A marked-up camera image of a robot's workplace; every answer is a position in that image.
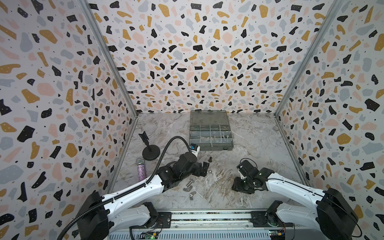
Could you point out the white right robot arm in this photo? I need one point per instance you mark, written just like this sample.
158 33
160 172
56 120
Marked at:
323 210

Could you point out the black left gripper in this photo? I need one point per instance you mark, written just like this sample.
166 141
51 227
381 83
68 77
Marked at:
199 172

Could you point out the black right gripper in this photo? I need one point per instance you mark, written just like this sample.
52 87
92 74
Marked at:
235 186

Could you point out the green circuit board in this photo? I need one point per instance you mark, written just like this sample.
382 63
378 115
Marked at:
149 236

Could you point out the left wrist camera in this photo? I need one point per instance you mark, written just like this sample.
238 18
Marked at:
195 149

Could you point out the glitter handheld microphone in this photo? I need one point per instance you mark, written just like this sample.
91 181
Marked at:
141 167

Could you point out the grey compartment organizer box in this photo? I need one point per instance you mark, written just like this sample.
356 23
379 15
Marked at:
211 130

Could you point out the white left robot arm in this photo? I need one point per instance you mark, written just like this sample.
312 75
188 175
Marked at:
101 215

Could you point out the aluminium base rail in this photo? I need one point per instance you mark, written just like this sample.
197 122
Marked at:
218 225

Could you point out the black microphone stand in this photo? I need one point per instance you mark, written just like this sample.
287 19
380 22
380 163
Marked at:
150 152

